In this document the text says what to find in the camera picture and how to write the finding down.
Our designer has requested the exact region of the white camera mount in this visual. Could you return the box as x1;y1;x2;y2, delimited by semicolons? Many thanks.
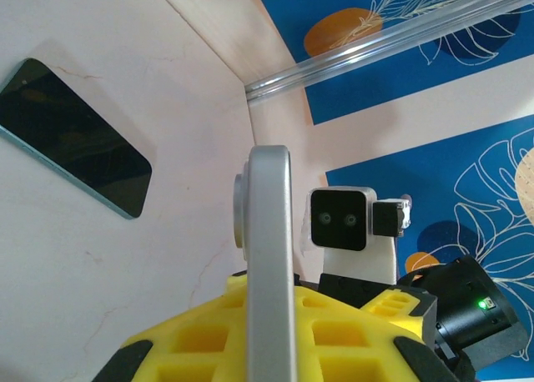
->
300;194;401;287

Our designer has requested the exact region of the phone with teal edge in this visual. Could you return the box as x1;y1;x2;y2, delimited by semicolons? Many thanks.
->
0;58;153;220

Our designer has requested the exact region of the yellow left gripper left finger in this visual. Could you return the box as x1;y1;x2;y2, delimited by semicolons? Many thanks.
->
93;272;250;382

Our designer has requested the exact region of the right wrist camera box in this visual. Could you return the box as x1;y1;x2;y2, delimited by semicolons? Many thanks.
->
310;186;377;253

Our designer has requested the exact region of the aluminium frame post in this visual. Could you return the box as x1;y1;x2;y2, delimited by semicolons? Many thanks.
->
244;0;534;104

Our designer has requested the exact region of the grey phone case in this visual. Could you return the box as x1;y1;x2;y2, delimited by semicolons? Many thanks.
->
231;144;301;382

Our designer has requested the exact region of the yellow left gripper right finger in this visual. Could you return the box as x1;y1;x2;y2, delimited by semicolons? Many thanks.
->
293;284;460;382

